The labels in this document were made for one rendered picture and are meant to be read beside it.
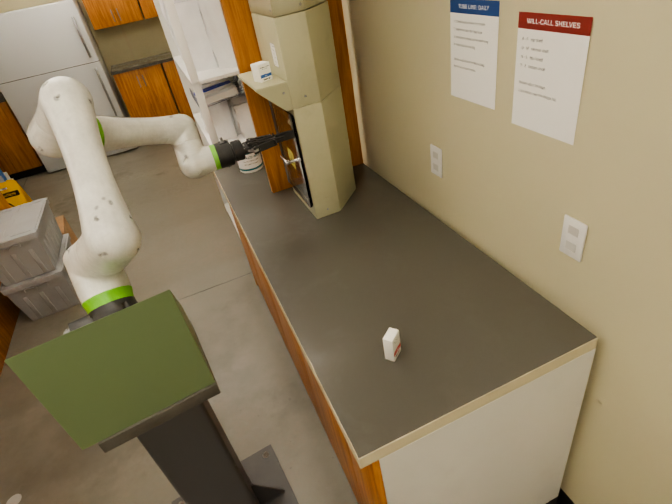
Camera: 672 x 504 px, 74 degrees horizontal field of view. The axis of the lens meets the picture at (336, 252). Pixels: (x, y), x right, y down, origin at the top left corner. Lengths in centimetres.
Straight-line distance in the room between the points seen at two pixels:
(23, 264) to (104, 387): 247
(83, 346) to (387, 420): 72
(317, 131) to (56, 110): 86
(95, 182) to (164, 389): 56
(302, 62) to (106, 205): 85
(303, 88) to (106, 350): 107
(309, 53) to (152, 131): 60
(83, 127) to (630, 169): 128
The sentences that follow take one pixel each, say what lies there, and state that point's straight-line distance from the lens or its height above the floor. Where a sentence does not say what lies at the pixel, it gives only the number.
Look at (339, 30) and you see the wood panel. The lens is 213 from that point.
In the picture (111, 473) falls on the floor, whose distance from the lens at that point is 260.
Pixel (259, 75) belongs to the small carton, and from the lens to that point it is 173.
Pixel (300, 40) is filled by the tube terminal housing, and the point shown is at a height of 163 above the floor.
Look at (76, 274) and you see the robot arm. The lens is 133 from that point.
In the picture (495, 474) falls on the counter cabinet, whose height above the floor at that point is 53.
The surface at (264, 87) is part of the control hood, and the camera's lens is 166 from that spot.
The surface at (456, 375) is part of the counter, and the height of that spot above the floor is 94.
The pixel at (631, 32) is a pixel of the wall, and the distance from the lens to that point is 109.
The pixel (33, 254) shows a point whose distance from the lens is 360.
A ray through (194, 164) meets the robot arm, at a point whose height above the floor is 132.
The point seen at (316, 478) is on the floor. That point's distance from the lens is 218.
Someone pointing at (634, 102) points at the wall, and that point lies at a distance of 110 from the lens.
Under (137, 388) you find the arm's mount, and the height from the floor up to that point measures 105.
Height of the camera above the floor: 189
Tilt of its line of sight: 35 degrees down
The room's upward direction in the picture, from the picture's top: 11 degrees counter-clockwise
